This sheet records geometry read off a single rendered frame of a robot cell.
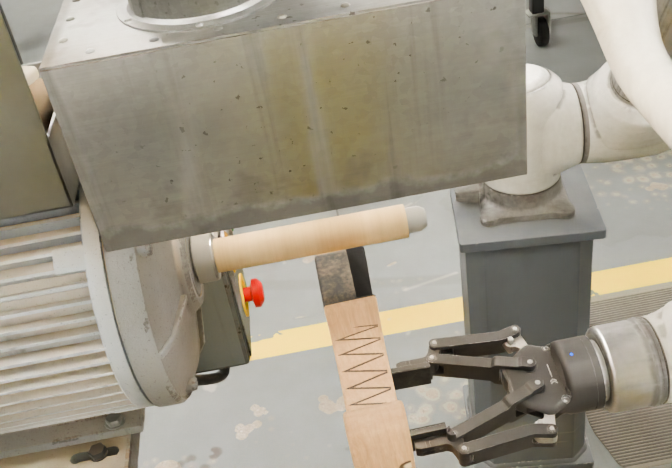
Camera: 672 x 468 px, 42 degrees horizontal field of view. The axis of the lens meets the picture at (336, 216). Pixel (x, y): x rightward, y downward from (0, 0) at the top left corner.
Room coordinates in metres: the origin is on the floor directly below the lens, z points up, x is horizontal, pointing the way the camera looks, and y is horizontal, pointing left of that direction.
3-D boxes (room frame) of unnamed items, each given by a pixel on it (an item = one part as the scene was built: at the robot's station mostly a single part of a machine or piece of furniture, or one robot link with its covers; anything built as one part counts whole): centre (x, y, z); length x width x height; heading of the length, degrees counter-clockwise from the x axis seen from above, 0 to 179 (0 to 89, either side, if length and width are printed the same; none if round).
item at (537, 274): (1.42, -0.37, 0.35); 0.28 x 0.28 x 0.70; 84
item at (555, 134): (1.42, -0.38, 0.87); 0.18 x 0.16 x 0.22; 86
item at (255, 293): (0.92, 0.13, 0.97); 0.04 x 0.04 x 0.04; 2
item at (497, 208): (1.42, -0.35, 0.73); 0.22 x 0.18 x 0.06; 84
